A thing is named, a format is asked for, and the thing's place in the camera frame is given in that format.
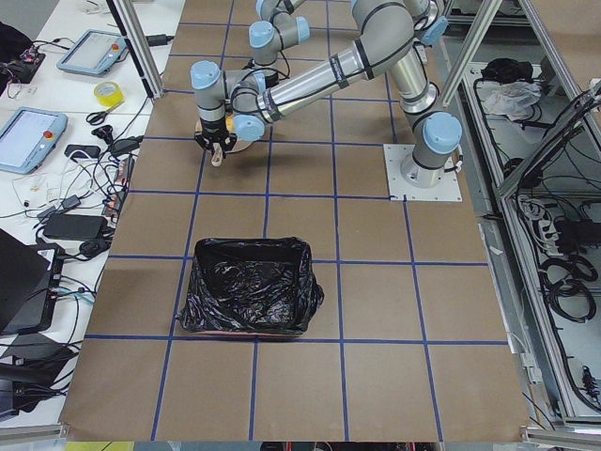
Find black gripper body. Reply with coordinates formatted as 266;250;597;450
200;119;237;145

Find beige plastic dustpan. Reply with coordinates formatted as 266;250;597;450
194;119;253;167

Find yellow sponge block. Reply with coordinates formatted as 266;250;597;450
225;117;235;132

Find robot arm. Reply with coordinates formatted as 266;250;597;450
249;1;448;79
190;1;462;189

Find bin with black bag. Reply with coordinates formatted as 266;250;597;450
177;237;324;336

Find yellow tape roll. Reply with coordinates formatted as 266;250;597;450
94;81;125;107

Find scissors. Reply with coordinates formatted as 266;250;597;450
85;101;122;126

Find blue teach pendant far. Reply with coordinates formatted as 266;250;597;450
56;29;128;76

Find blue teach pendant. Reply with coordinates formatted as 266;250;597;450
56;29;128;76
1;107;69;175

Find black power adapter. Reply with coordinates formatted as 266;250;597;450
42;214;108;241

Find blue teach pendant near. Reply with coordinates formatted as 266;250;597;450
1;107;69;175

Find black laptop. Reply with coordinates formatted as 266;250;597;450
1;231;65;335

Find white cloth rag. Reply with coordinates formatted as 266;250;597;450
483;82;542;121

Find aluminium frame post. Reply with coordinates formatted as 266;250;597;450
107;0;163;100

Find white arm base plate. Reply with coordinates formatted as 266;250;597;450
383;144;462;203

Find black cable bundle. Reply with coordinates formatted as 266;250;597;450
537;256;600;325

